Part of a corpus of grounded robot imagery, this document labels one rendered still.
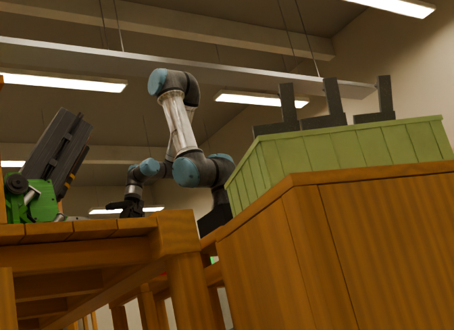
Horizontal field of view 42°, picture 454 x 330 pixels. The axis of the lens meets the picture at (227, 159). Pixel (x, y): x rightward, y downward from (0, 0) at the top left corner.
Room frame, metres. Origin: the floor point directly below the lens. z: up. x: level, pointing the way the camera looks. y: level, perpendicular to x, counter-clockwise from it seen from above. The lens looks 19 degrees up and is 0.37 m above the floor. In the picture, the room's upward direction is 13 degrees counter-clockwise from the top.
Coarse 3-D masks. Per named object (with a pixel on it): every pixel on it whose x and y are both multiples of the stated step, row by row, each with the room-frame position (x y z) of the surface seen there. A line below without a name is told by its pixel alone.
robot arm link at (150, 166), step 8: (144, 160) 2.39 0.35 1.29; (152, 160) 2.38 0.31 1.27; (136, 168) 2.41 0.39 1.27; (144, 168) 2.37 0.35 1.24; (152, 168) 2.37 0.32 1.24; (160, 168) 2.42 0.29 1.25; (136, 176) 2.42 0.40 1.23; (144, 176) 2.41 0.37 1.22; (152, 176) 2.42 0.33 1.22; (160, 176) 2.45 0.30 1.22
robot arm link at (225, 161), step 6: (210, 156) 2.22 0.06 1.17; (216, 156) 2.21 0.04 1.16; (222, 156) 2.21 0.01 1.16; (228, 156) 2.23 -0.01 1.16; (216, 162) 2.19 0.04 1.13; (222, 162) 2.21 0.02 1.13; (228, 162) 2.23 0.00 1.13; (216, 168) 2.18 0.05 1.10; (222, 168) 2.20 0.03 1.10; (228, 168) 2.22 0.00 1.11; (234, 168) 2.25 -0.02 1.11; (216, 174) 2.18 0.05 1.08; (222, 174) 2.20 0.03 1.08; (228, 174) 2.22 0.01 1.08; (216, 180) 2.20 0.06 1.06; (222, 180) 2.21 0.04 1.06; (216, 186) 2.22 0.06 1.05
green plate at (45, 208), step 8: (32, 184) 2.25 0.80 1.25; (40, 184) 2.27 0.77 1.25; (48, 184) 2.29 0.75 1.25; (48, 192) 2.28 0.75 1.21; (32, 200) 2.23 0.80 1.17; (40, 200) 2.25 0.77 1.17; (48, 200) 2.27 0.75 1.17; (56, 200) 2.29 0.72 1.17; (32, 208) 2.22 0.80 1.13; (40, 208) 2.23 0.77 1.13; (48, 208) 2.25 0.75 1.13; (56, 208) 2.27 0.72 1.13; (32, 216) 2.21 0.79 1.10; (40, 216) 2.22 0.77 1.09; (48, 216) 2.24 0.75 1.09
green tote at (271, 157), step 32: (320, 128) 1.61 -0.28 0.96; (352, 128) 1.64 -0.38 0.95; (384, 128) 1.68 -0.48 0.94; (416, 128) 1.71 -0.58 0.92; (256, 160) 1.61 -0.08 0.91; (288, 160) 1.58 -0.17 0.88; (320, 160) 1.61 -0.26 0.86; (352, 160) 1.64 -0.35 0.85; (384, 160) 1.67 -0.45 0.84; (416, 160) 1.70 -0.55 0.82; (256, 192) 1.67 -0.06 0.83
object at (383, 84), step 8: (384, 80) 1.76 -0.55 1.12; (376, 88) 1.79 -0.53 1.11; (384, 88) 1.77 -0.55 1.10; (384, 96) 1.78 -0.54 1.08; (384, 104) 1.79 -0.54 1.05; (392, 104) 1.80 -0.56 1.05; (376, 112) 1.79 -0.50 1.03; (384, 112) 1.80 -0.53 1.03; (392, 112) 1.81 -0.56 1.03; (360, 120) 1.77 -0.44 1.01; (368, 120) 1.78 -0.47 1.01; (376, 120) 1.79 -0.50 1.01; (384, 120) 1.80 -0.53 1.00
